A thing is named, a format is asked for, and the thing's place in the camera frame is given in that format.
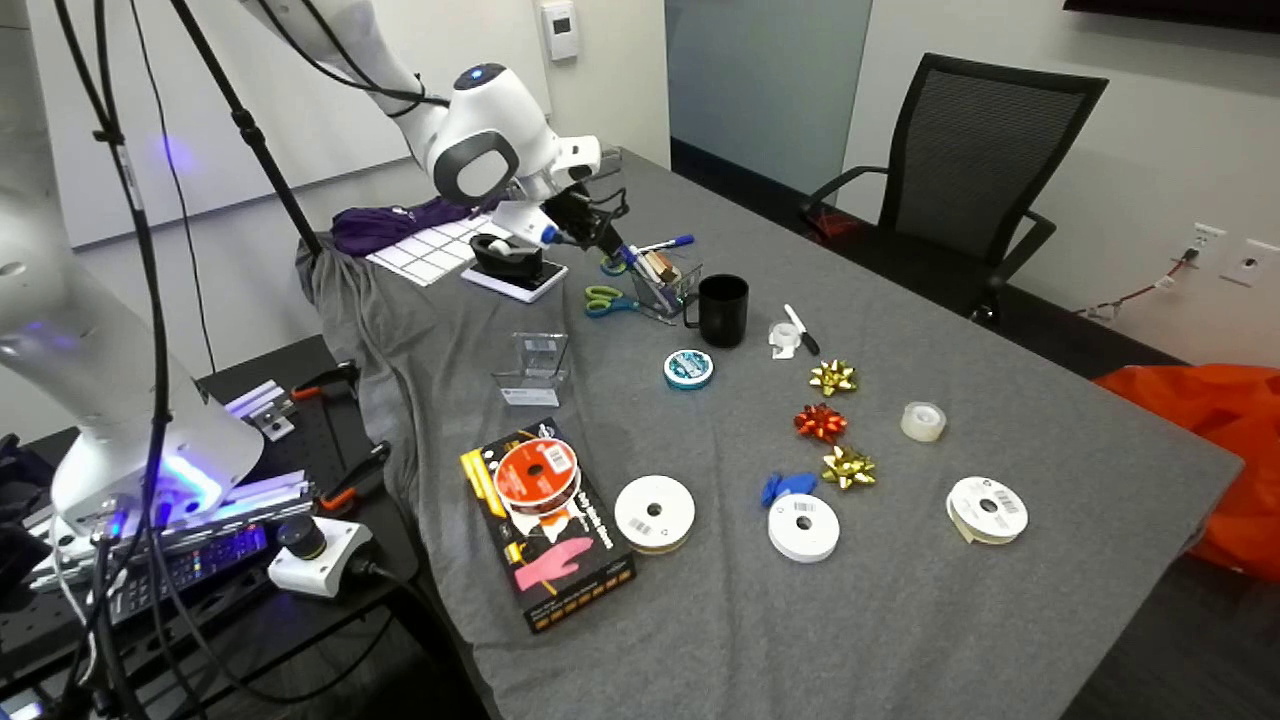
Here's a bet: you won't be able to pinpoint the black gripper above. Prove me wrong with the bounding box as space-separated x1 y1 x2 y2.
535 182 676 303

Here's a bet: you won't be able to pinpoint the clear acrylic pen container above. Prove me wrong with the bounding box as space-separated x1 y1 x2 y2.
629 254 703 325

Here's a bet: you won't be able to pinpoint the blue green scissors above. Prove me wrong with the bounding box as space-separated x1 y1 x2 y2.
580 280 646 325

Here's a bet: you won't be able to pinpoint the black mug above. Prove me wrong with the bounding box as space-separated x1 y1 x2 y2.
679 271 753 352

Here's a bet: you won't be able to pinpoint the round teal mint tin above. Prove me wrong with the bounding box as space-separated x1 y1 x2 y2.
659 346 719 395

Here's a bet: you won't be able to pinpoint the white black flat tray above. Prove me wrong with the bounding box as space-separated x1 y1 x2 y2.
457 256 570 307

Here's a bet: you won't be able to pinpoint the black tape dispenser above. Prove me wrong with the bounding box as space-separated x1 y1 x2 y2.
462 227 546 288

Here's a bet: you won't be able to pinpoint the small clear acrylic stand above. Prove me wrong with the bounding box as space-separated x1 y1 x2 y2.
488 330 575 412

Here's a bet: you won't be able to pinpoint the small clear plastic piece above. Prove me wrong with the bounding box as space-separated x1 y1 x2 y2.
765 316 802 363

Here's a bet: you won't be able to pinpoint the white marker black cap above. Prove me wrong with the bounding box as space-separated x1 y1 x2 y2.
781 299 824 359

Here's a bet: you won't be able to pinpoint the gold gift bow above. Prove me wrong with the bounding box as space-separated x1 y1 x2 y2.
802 358 860 399
819 444 879 495

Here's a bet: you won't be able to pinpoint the red gift bow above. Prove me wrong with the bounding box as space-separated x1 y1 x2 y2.
790 399 852 444

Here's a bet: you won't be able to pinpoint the white ribbon spool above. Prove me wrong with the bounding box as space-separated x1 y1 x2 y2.
765 494 842 569
610 471 701 560
941 471 1031 552

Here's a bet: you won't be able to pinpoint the purple cloth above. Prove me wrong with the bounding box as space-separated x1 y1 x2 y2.
327 191 485 260

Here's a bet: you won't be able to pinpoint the blue gift bow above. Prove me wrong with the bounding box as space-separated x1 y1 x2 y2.
757 468 824 511

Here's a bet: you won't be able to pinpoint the black ribbon box orange spool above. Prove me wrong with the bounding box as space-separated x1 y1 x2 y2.
457 416 641 635

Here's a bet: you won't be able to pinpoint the clear tape roll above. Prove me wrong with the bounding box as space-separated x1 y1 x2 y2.
894 395 953 449

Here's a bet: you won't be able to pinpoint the black mesh office chair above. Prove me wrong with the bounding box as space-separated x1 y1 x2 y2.
795 51 1110 325

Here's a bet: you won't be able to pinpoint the black tripod pole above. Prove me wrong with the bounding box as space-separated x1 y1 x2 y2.
168 0 327 256

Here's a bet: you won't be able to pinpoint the white emergency stop box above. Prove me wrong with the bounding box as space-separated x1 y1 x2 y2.
265 511 376 601

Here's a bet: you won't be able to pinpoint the grey table cloth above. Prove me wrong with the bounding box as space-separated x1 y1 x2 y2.
293 143 1249 720

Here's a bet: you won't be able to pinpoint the black equipment cart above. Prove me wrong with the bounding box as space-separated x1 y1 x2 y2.
0 333 457 720

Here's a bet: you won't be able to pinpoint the orange bag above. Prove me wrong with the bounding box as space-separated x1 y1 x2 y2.
1092 359 1280 589

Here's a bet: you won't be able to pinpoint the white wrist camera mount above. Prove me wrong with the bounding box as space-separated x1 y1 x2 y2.
493 198 566 254

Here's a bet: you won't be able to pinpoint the white wall thermostat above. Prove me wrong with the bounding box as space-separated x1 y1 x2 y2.
535 0 584 70

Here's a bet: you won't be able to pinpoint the white wall outlet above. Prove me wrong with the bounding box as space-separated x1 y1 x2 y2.
1189 219 1231 271

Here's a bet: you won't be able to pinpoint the black wall television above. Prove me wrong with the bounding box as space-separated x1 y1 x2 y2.
1060 0 1280 37

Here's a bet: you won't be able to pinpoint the white wall plate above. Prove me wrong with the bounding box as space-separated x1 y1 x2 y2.
1221 237 1280 294

